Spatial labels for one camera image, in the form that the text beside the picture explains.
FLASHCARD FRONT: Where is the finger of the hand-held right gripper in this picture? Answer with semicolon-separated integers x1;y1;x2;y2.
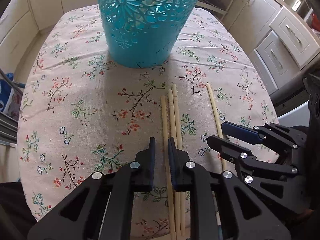
221;121;308;150
207;135;314;209

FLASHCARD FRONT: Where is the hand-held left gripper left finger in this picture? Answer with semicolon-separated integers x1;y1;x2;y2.
27;137;157;240

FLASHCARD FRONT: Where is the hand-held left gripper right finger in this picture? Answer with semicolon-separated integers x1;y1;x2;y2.
168;136;293;240

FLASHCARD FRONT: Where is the bamboo chopstick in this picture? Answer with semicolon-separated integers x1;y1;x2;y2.
171;84;188;239
167;89;182;240
160;95;177;240
205;83;228;174

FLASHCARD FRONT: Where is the teal plastic lattice basket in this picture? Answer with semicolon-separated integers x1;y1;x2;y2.
95;0;209;68

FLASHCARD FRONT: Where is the cream drawer unit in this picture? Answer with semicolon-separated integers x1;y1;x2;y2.
252;5;320;90

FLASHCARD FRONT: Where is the floral tablecloth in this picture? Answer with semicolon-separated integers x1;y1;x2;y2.
16;4;279;240

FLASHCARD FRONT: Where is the blue bag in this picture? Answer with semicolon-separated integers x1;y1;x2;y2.
0;72;24;117

